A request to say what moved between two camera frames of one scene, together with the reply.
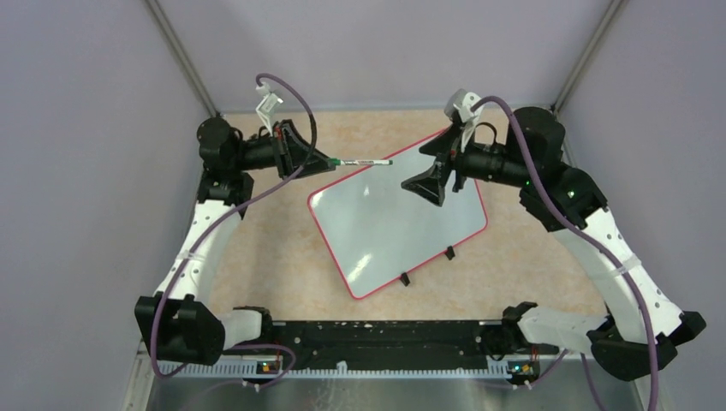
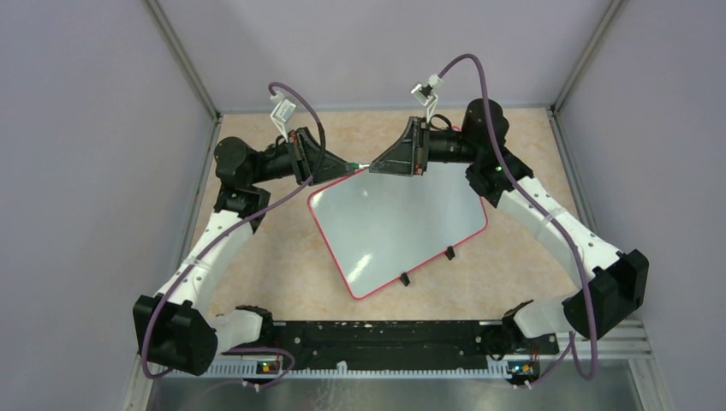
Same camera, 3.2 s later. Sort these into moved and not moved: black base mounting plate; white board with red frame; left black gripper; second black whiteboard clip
Moved: left black gripper
Not moved: second black whiteboard clip; white board with red frame; black base mounting plate
